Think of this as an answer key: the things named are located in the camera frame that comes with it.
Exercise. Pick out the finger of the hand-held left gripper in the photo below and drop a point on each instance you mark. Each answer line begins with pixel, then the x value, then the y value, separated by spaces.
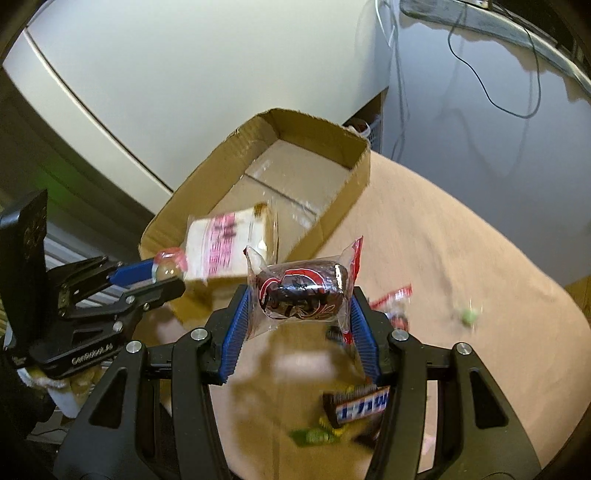
pixel 134 272
pixel 161 290

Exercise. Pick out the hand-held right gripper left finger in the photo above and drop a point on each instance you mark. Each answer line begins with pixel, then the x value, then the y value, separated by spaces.
pixel 235 332

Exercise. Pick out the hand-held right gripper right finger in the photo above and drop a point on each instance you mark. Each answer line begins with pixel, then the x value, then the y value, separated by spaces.
pixel 364 337

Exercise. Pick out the chocolate pie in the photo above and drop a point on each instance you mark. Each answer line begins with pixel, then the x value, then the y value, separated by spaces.
pixel 392 297
pixel 300 290

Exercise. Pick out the brown chocolate bar blue lettering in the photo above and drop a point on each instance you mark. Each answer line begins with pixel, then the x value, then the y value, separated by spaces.
pixel 360 406

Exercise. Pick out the white pink snack packet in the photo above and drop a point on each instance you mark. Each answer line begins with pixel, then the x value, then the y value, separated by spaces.
pixel 217 240

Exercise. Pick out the cardboard box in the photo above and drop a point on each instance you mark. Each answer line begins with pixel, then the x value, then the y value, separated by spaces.
pixel 323 138

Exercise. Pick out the person's left hand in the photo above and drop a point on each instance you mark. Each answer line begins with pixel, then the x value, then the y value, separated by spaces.
pixel 74 386

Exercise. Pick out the grey ribbed panel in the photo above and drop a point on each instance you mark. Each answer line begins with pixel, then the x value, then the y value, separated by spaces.
pixel 92 240

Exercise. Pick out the round green candy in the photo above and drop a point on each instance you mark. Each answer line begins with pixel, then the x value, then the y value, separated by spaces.
pixel 468 316

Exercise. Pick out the green wrapped candy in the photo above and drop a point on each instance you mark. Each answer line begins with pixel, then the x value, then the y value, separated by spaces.
pixel 310 437

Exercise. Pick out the white cabinet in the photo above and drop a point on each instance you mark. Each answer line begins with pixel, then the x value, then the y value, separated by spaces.
pixel 207 69

